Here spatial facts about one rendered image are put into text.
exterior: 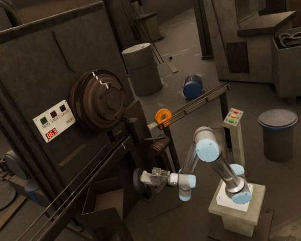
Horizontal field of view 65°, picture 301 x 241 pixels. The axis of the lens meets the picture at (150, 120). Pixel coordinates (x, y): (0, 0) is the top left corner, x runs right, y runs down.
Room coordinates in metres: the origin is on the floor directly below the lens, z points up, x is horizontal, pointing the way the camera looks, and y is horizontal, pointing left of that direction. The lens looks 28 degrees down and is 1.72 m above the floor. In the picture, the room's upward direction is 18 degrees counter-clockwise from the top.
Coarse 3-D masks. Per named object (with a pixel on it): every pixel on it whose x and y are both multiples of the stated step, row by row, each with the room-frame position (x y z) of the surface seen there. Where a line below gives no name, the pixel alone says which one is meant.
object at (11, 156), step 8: (8, 152) 2.31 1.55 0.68; (8, 160) 2.29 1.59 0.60; (16, 160) 2.20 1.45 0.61; (16, 168) 2.24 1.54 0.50; (24, 168) 2.15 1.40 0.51; (16, 176) 2.50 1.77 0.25; (24, 176) 2.20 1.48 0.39; (16, 184) 2.35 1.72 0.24; (24, 184) 2.28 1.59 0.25; (24, 192) 2.29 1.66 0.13; (40, 192) 2.03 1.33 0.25; (40, 200) 2.07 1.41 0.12
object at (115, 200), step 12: (108, 180) 1.28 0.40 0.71; (96, 192) 1.30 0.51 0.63; (108, 192) 1.29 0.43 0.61; (120, 192) 1.25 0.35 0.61; (96, 204) 1.22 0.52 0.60; (108, 204) 1.18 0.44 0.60; (120, 204) 1.15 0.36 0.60; (84, 216) 1.04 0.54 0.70; (96, 216) 1.03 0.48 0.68; (108, 216) 1.03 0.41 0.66; (120, 216) 1.06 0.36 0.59; (96, 228) 1.04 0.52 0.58; (120, 228) 1.15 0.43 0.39; (132, 240) 1.18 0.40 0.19
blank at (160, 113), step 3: (159, 111) 1.91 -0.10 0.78; (162, 111) 1.90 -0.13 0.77; (165, 111) 1.91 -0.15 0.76; (168, 111) 1.92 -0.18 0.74; (156, 114) 1.91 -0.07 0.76; (159, 114) 1.90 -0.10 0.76; (162, 114) 1.90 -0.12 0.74; (168, 114) 1.92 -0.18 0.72; (171, 114) 1.92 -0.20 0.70; (156, 117) 1.89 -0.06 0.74; (159, 117) 1.90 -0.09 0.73; (168, 117) 1.91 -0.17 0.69; (159, 120) 1.89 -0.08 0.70; (162, 120) 1.90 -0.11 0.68; (159, 123) 1.89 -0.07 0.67
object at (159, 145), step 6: (168, 138) 1.88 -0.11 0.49; (156, 144) 1.79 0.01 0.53; (162, 144) 1.80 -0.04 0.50; (168, 144) 1.87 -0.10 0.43; (150, 150) 1.80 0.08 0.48; (156, 150) 1.75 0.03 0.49; (162, 150) 1.77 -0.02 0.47; (156, 156) 1.81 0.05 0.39; (162, 156) 1.77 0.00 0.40; (156, 162) 1.83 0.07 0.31; (162, 162) 1.78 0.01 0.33; (168, 162) 1.81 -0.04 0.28; (162, 168) 1.80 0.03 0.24; (168, 168) 1.79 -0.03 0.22
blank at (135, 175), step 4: (140, 168) 1.23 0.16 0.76; (136, 172) 1.18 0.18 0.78; (140, 172) 1.20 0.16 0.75; (136, 176) 1.15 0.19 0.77; (140, 176) 1.18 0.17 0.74; (136, 180) 1.14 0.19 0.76; (136, 184) 1.12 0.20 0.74; (140, 184) 1.14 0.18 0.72; (144, 184) 1.18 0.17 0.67; (136, 188) 1.12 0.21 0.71; (140, 188) 1.12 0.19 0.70; (144, 188) 1.16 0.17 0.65; (140, 192) 1.12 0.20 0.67
